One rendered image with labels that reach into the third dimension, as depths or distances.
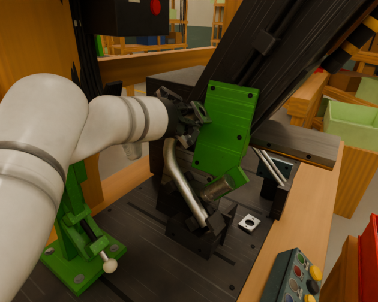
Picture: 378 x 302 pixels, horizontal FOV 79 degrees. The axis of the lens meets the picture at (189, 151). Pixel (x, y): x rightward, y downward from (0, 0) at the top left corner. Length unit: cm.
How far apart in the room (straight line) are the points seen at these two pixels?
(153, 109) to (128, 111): 5
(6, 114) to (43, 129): 3
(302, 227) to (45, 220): 66
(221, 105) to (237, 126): 6
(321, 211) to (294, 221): 11
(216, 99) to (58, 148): 38
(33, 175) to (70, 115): 8
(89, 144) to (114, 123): 4
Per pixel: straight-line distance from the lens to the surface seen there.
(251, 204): 76
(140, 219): 68
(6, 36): 55
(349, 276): 84
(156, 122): 36
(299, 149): 61
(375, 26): 65
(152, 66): 91
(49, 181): 20
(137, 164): 94
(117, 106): 32
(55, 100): 25
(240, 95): 50
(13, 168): 19
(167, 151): 56
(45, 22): 58
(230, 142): 51
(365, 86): 321
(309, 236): 73
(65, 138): 23
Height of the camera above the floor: 138
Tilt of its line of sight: 29 degrees down
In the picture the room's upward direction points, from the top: 3 degrees clockwise
